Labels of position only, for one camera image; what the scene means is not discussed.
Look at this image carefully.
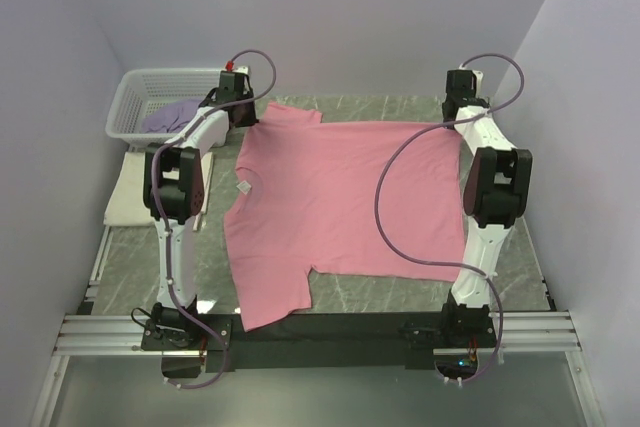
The pink t shirt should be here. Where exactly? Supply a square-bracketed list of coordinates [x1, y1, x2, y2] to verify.
[224, 103, 465, 330]

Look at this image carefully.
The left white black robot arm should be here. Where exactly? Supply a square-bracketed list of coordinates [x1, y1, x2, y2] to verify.
[143, 67, 258, 349]

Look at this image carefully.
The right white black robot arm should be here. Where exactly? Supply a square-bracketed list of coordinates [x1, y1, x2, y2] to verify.
[438, 67, 533, 347]

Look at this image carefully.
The purple t shirt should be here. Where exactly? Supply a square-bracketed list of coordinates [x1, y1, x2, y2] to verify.
[141, 99, 200, 134]

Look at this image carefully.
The white plastic laundry basket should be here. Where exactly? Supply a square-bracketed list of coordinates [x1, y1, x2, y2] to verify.
[105, 68, 221, 147]

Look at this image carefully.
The folded cream cloth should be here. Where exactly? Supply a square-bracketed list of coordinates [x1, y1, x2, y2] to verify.
[104, 152, 215, 232]

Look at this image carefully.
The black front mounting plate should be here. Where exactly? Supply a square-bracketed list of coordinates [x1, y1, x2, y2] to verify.
[141, 305, 502, 379]

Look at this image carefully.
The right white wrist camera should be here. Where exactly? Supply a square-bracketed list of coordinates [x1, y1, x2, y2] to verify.
[459, 64, 484, 95]

